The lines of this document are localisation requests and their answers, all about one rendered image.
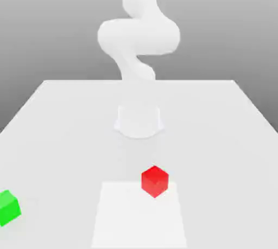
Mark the small red cube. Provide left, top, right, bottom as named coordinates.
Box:
left=141, top=165, right=169, bottom=199

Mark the small green cube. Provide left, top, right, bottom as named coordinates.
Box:
left=0, top=189, right=22, bottom=228

